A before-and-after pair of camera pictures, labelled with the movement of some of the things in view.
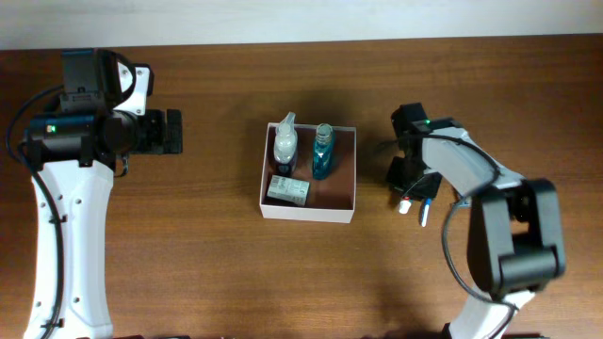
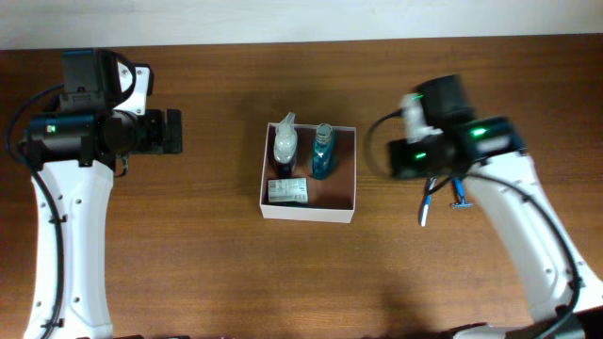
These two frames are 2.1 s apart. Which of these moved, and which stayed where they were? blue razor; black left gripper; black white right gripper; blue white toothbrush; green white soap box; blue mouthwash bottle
Moved: black white right gripper; blue razor
Stayed: blue white toothbrush; green white soap box; blue mouthwash bottle; black left gripper
